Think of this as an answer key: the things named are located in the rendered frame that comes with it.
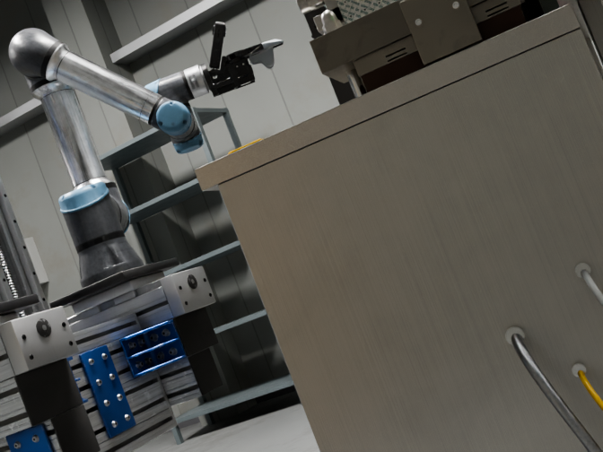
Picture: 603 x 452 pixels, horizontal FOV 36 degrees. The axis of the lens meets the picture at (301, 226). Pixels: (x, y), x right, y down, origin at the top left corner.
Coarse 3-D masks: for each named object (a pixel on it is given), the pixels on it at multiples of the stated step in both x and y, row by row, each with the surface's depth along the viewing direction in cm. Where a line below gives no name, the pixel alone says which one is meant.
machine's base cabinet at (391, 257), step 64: (512, 64) 140; (576, 64) 137; (384, 128) 146; (448, 128) 143; (512, 128) 140; (576, 128) 138; (256, 192) 153; (320, 192) 149; (384, 192) 147; (448, 192) 144; (512, 192) 141; (576, 192) 138; (256, 256) 153; (320, 256) 150; (384, 256) 147; (448, 256) 144; (512, 256) 142; (576, 256) 139; (320, 320) 151; (384, 320) 148; (448, 320) 145; (512, 320) 142; (576, 320) 139; (320, 384) 151; (384, 384) 148; (448, 384) 145; (512, 384) 142; (576, 384) 140; (320, 448) 152; (384, 448) 149; (448, 448) 146; (512, 448) 143; (576, 448) 140
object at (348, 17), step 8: (336, 0) 173; (344, 0) 173; (352, 0) 172; (360, 0) 172; (368, 0) 172; (376, 0) 171; (384, 0) 171; (392, 0) 170; (344, 8) 173; (352, 8) 173; (360, 8) 172; (368, 8) 172; (376, 8) 171; (344, 16) 173; (352, 16) 173; (360, 16) 172
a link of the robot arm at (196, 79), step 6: (192, 66) 228; (198, 66) 227; (186, 72) 226; (192, 72) 226; (198, 72) 226; (192, 78) 226; (198, 78) 225; (204, 78) 226; (192, 84) 226; (198, 84) 226; (204, 84) 226; (192, 90) 226; (198, 90) 226; (204, 90) 227; (198, 96) 229
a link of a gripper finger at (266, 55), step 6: (264, 42) 225; (270, 42) 225; (276, 42) 226; (282, 42) 227; (264, 48) 225; (270, 48) 226; (252, 54) 226; (258, 54) 226; (264, 54) 226; (270, 54) 226; (252, 60) 226; (258, 60) 226; (264, 60) 226; (270, 60) 226
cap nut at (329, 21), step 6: (324, 12) 157; (330, 12) 156; (324, 18) 156; (330, 18) 156; (336, 18) 157; (324, 24) 156; (330, 24) 156; (336, 24) 156; (324, 30) 157; (330, 30) 156
